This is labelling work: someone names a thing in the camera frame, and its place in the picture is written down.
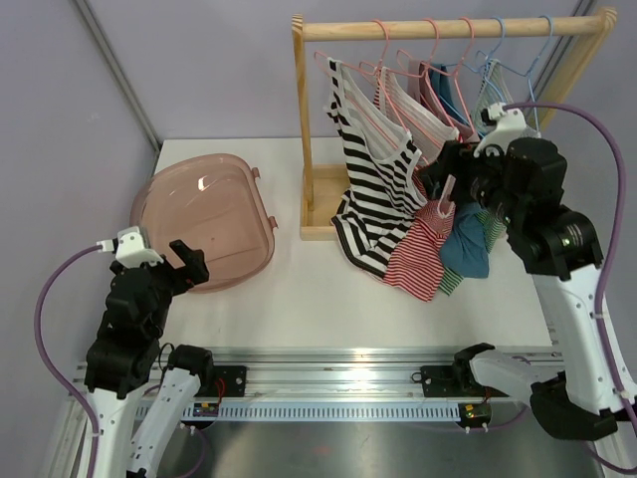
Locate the pink translucent plastic basin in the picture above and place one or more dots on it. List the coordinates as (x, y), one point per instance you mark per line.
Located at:
(212, 203)

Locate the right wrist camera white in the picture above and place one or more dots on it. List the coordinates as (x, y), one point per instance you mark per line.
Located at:
(506, 126)

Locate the mauve pink tank top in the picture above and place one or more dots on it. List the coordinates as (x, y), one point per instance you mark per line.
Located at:
(423, 84)

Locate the wooden clothes rack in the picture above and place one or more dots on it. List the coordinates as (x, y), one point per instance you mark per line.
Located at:
(323, 184)

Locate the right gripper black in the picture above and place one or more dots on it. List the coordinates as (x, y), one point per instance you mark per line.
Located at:
(457, 159)

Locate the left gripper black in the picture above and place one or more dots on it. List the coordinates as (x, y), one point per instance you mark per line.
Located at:
(193, 260)

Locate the white slotted cable duct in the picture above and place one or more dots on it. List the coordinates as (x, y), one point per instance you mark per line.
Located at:
(272, 411)

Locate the green white striped tank top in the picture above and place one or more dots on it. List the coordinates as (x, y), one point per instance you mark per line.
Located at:
(493, 90)

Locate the pink wire hanger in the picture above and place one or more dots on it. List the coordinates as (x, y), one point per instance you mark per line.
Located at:
(465, 50)
(433, 55)
(370, 119)

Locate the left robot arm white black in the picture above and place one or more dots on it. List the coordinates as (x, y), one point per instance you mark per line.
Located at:
(120, 360)

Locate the red white striped tank top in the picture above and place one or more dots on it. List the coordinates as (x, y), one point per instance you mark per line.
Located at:
(415, 265)

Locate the black white striped tank top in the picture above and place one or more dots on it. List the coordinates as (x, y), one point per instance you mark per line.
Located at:
(377, 209)

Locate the aluminium mounting rail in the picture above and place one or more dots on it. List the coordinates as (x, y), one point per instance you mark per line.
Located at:
(324, 374)

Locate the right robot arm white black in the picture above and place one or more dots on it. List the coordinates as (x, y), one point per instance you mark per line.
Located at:
(522, 186)

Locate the teal blue tank top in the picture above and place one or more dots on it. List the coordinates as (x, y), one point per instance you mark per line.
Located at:
(465, 251)

